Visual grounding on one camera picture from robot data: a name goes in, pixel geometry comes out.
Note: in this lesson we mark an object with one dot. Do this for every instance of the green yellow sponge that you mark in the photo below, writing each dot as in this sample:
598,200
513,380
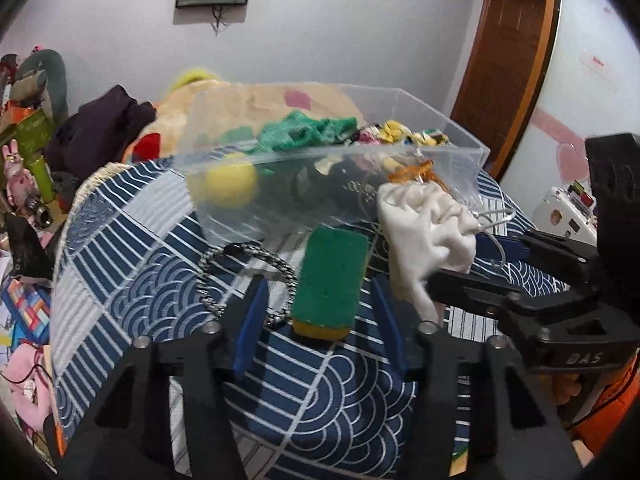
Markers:
328,290

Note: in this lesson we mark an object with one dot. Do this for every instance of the grey green plush toy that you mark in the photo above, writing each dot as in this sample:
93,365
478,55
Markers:
40,80

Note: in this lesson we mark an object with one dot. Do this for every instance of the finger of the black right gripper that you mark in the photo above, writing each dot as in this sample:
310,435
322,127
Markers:
571,261
471,293

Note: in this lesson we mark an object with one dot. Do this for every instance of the pink rabbit figurine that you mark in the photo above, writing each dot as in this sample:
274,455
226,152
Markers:
20,183

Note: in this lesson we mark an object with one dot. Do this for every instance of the dark purple clothing pile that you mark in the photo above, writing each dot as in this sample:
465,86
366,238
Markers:
98,133

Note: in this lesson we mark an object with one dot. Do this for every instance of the blue wave pattern tablecloth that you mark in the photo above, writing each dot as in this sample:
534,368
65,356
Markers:
128,268

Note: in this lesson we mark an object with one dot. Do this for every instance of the clear plastic storage box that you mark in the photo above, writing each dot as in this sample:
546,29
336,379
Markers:
267,160

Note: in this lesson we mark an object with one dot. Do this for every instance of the green cardboard box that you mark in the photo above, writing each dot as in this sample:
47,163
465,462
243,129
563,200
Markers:
32,133

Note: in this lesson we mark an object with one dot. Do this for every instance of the green tumbler bottle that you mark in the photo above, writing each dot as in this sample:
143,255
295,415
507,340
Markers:
40,171

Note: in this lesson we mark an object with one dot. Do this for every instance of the yellow felt ball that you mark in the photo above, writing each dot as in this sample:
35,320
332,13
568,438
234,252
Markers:
232,183

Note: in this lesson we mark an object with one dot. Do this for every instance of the beige plush blanket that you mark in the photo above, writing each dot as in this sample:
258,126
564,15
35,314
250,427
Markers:
223,106

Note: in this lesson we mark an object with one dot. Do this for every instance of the green striped knit sock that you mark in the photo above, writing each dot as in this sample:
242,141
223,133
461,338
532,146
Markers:
297,130

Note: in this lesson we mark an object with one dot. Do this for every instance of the white sticker covered case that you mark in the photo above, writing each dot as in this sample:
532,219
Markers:
567,212

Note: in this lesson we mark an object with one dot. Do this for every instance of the brown wooden door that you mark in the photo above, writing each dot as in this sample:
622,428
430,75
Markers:
509,59

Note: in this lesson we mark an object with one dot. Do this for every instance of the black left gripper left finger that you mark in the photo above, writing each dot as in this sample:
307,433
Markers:
125,433

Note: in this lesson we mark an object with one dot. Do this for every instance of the white drawstring cloth pouch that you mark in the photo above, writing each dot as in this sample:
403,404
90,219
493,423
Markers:
426,230

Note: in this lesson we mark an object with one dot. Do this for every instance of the floral fabric scrunchie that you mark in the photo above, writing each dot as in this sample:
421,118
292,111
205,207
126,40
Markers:
392,132

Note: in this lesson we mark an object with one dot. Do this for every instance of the person right hand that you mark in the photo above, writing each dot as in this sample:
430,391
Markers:
561,387

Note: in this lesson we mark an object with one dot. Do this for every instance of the colorful patchwork pouch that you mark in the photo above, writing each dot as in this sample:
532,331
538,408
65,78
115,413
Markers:
29,306

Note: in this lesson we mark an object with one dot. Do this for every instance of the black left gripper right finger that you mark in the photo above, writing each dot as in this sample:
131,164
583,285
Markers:
514,432

